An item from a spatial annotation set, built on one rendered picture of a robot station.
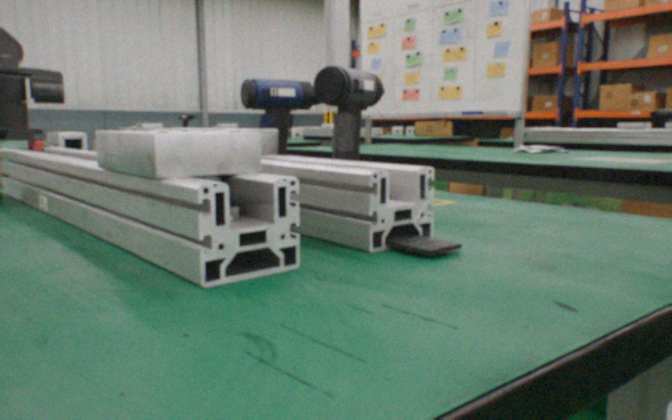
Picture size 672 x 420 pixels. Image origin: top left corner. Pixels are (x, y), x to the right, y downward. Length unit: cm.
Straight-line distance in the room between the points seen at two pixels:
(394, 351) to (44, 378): 19
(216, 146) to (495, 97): 329
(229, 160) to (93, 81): 1225
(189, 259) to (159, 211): 7
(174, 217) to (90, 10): 1248
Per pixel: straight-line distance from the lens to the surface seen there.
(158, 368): 34
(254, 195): 52
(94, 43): 1287
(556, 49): 1144
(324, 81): 84
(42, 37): 1264
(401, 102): 428
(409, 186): 63
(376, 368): 32
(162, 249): 54
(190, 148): 53
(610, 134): 401
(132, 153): 57
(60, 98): 136
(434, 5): 416
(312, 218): 65
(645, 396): 76
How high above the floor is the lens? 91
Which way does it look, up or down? 8 degrees down
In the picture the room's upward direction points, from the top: straight up
